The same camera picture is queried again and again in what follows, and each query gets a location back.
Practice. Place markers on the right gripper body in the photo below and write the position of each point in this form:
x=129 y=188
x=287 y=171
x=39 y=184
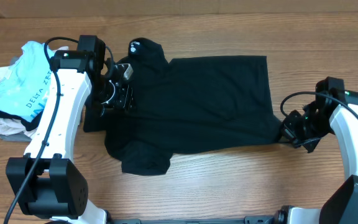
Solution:
x=307 y=130

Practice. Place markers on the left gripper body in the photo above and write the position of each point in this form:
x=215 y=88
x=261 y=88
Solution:
x=107 y=96

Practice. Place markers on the black t-shirt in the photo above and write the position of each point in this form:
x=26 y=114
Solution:
x=187 y=106

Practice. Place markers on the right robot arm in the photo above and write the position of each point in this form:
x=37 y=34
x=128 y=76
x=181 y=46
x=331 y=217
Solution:
x=334 y=110

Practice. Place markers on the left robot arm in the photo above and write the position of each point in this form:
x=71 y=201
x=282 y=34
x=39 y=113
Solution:
x=45 y=180

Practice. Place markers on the light blue folded shirt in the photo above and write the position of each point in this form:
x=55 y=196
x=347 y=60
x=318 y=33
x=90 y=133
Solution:
x=24 y=91

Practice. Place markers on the grey folded shirt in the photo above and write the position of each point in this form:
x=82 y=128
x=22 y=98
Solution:
x=12 y=129

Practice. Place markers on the beige folded shirt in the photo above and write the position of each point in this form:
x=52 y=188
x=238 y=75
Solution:
x=24 y=89

